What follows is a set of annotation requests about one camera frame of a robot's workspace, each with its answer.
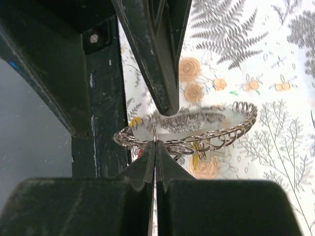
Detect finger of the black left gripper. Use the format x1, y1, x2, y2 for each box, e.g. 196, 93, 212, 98
112, 0, 163, 110
157, 0, 192, 116

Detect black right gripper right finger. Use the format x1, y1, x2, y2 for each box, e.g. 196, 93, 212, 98
155, 141, 301, 236

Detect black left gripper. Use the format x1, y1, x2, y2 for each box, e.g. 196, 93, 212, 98
0, 0, 130, 178

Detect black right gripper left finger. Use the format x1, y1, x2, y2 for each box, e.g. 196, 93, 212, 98
0, 141, 155, 236

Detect yellow key tag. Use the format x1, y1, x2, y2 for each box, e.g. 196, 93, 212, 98
129, 117, 205, 172

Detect floral patterned table mat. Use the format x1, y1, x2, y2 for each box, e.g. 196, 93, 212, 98
179, 0, 315, 236

